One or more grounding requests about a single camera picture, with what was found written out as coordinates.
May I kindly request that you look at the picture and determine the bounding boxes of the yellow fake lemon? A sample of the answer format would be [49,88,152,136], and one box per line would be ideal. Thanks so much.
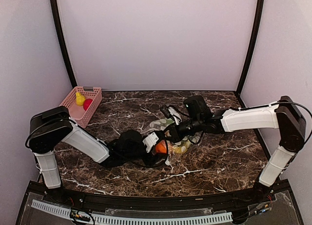
[76,92,86,106]

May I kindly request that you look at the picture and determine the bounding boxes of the black frame post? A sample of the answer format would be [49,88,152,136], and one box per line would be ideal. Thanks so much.
[50,0,78,88]
[235,0,264,97]

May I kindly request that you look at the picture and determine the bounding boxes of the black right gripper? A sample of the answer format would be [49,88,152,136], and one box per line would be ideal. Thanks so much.
[160,115,203,143]

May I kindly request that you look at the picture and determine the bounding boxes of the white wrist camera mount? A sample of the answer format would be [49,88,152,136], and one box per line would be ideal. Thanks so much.
[143,132,159,153]
[168,106,182,125]

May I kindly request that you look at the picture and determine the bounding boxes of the pink perforated plastic basket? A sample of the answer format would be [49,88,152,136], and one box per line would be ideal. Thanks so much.
[60,86,102,128]

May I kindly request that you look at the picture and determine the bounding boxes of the clear polka dot zip bag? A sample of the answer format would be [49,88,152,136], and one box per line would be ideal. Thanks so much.
[141,118,204,165]

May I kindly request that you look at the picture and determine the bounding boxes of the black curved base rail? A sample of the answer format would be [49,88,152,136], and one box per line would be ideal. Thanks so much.
[27,180,290,211]

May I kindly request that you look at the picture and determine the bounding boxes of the left black frame post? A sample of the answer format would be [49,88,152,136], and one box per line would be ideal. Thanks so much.
[50,0,78,88]

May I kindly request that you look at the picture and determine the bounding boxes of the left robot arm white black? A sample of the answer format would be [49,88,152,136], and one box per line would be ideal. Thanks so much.
[25,106,165,204]

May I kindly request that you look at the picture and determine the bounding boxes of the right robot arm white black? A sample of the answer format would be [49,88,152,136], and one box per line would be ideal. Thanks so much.
[158,95,311,203]

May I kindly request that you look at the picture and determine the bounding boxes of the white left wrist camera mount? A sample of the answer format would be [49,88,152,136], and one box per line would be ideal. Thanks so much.
[143,132,159,153]

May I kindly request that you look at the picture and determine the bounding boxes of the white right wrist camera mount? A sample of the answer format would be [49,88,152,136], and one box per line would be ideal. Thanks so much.
[168,106,182,125]

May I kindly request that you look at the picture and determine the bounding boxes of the yellow fake banana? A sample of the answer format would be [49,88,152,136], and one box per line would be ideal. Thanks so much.
[174,146,188,154]

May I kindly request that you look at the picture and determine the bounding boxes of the red fake apple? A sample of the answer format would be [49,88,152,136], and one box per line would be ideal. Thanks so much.
[83,98,93,111]

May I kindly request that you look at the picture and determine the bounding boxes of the orange fake orange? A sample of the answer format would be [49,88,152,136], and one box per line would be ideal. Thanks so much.
[155,140,168,154]

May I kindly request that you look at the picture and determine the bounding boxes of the right black frame post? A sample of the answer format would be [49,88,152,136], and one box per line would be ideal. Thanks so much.
[235,0,264,97]

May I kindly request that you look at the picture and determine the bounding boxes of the white slotted cable duct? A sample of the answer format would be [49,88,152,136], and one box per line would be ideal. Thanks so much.
[31,199,233,225]

